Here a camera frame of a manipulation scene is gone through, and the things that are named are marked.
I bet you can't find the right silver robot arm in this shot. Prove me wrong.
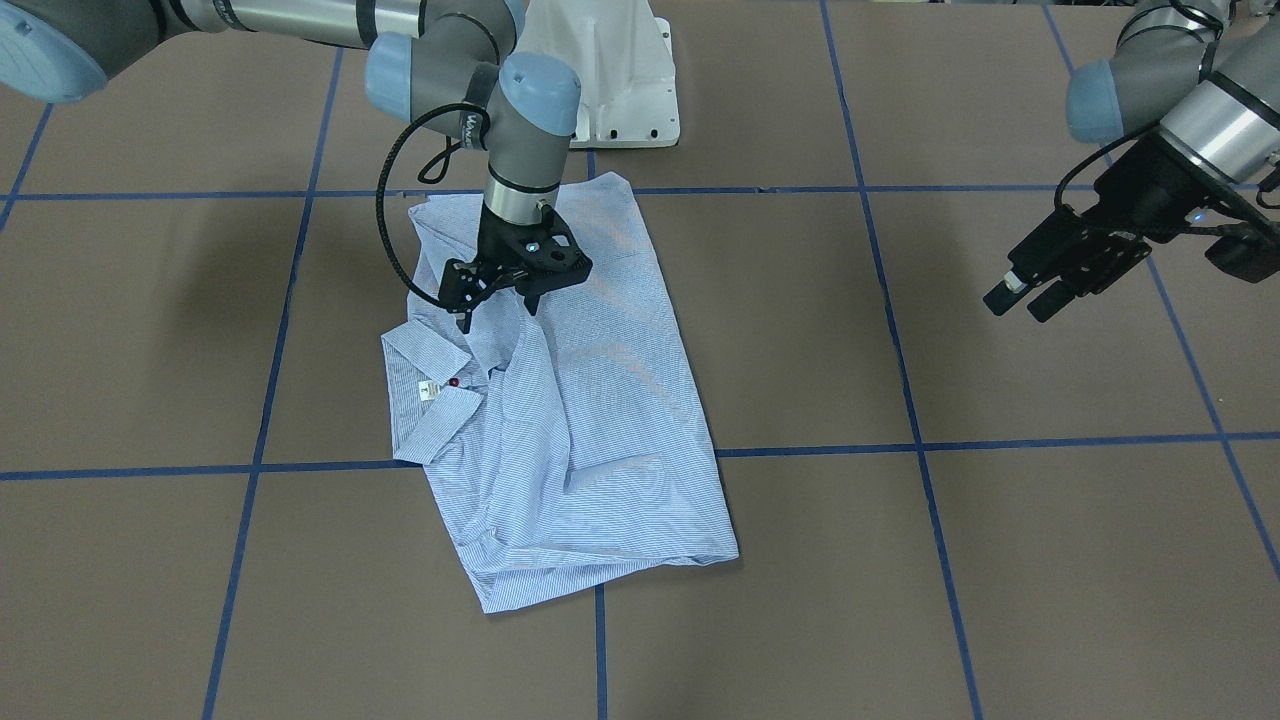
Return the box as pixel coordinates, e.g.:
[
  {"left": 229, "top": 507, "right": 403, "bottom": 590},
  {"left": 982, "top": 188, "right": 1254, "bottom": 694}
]
[{"left": 1, "top": 1, "right": 593, "bottom": 332}]

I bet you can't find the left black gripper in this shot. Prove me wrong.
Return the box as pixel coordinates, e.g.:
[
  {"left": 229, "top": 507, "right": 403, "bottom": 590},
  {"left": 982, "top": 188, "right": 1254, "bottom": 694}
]
[{"left": 983, "top": 132, "right": 1235, "bottom": 323}]

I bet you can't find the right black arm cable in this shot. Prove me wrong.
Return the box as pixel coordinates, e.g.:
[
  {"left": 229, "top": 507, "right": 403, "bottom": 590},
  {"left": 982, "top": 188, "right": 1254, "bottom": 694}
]
[{"left": 375, "top": 102, "right": 492, "bottom": 311}]

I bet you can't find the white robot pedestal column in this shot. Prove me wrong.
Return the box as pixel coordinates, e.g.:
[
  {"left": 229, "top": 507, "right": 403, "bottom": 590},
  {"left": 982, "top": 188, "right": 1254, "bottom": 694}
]
[{"left": 517, "top": 1, "right": 681, "bottom": 150}]

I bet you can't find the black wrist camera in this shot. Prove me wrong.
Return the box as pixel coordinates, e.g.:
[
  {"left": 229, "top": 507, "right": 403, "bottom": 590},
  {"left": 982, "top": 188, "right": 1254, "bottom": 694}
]
[
  {"left": 515, "top": 222, "right": 593, "bottom": 299},
  {"left": 1204, "top": 223, "right": 1279, "bottom": 284}
]

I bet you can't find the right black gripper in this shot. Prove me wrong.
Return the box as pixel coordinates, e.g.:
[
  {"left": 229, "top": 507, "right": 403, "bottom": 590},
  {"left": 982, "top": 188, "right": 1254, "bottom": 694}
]
[{"left": 440, "top": 202, "right": 561, "bottom": 334}]

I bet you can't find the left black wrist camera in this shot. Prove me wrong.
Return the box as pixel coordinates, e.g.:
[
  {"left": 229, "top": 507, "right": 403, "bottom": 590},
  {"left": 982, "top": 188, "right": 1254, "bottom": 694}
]
[{"left": 1204, "top": 223, "right": 1279, "bottom": 284}]

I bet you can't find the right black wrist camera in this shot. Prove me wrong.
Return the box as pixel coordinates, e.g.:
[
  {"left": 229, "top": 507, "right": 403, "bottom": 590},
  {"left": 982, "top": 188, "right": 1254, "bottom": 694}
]
[{"left": 515, "top": 222, "right": 593, "bottom": 299}]

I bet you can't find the light blue striped shirt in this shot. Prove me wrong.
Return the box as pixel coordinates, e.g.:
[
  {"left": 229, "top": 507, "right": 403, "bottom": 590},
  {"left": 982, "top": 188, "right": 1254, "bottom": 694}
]
[{"left": 381, "top": 173, "right": 739, "bottom": 614}]

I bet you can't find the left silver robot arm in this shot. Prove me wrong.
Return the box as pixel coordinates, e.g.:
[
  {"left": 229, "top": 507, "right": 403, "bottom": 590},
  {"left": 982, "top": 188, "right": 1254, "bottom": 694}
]
[{"left": 983, "top": 1, "right": 1279, "bottom": 322}]

